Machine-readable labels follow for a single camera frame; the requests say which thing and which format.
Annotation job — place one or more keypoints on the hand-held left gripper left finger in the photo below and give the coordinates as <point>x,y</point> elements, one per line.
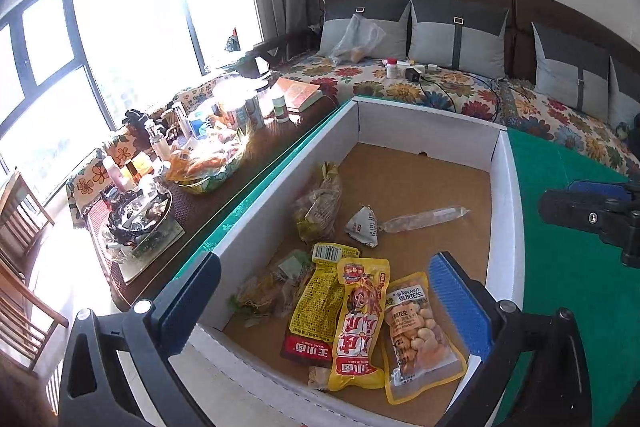
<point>192,302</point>

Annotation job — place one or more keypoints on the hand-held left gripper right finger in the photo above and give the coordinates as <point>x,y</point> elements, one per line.
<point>457,307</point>

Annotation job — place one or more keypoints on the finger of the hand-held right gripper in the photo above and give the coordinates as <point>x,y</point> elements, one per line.
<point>597,187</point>
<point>570,207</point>

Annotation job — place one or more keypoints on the peanut packet yellow border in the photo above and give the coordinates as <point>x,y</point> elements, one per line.
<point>420,342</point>

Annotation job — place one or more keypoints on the clear sausage packet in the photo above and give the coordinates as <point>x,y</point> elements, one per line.
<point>425,218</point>

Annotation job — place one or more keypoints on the yellow cartoon snack packet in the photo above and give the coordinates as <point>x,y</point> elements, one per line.
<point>357,327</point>

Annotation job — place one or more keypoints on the yellow packet red end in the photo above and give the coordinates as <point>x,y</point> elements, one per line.
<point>315,307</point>

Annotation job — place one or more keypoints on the white triangular snack packet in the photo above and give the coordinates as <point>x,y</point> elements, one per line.
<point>362,227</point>

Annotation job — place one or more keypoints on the white cardboard box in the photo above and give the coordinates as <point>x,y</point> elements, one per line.
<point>425,127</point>

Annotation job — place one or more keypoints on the glass bowl of snacks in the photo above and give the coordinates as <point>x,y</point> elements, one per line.
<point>205,167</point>

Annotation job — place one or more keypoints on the green patterned cloth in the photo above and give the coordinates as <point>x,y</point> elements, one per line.
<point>623,129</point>

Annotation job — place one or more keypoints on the green blanket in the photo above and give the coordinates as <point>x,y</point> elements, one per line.
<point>565,277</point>

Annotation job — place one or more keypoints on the green flat board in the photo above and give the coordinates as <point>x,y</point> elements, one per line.
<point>165,234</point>

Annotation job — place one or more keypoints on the grey pillow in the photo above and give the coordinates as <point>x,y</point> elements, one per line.
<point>555,77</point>
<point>627,97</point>
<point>480,52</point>
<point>340,32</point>

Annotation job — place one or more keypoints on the glass tray of dark items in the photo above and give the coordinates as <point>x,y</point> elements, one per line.
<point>135,217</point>

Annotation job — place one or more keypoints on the amber jar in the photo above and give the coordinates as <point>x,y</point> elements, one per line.
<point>137,167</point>

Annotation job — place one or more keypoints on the clear spray bottle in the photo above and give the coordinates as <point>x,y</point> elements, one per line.
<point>159,144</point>

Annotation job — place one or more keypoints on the light wooden chair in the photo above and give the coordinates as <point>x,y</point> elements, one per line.
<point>20,212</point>
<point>30,307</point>

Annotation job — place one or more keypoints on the dark wooden table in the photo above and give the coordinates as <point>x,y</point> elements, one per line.
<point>260,152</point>

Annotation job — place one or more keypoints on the floral table cloth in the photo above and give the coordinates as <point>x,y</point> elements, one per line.
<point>115,152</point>

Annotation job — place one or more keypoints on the black furry item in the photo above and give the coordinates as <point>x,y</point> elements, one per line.
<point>136,119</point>

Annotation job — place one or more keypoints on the silver tin can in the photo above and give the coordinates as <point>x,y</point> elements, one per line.
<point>255,111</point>
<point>237,114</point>

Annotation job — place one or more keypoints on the white power strip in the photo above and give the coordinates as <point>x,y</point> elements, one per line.
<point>425,68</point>

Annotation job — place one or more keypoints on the black power adapter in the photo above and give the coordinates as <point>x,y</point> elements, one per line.
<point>413,75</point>

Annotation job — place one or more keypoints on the green capped bottle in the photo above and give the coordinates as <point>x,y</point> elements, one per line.
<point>281,111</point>

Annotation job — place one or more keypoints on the white bottle red cap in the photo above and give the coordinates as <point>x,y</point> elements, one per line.
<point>391,69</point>

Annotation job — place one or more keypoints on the orange book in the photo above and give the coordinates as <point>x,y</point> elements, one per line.
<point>297,94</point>

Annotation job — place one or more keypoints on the floral bedsheet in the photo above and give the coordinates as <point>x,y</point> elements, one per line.
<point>365,79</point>

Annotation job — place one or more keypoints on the red green ornament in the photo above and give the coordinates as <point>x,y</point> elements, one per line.
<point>233,41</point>

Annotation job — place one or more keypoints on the clear plastic bag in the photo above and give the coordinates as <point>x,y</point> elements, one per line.
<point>357,39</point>

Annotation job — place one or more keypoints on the dark wooden chair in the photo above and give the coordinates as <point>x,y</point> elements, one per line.
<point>280,44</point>

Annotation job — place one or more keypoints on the black window frame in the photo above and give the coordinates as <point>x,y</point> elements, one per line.
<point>87,57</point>

